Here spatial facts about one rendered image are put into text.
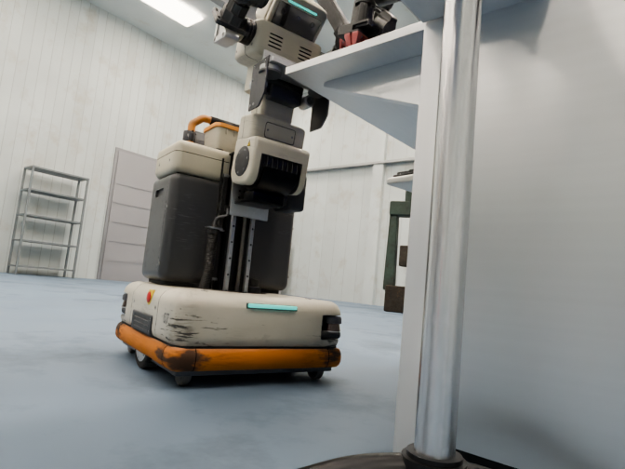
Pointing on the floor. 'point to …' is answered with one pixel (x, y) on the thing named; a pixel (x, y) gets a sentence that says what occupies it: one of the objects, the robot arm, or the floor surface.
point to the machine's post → (418, 237)
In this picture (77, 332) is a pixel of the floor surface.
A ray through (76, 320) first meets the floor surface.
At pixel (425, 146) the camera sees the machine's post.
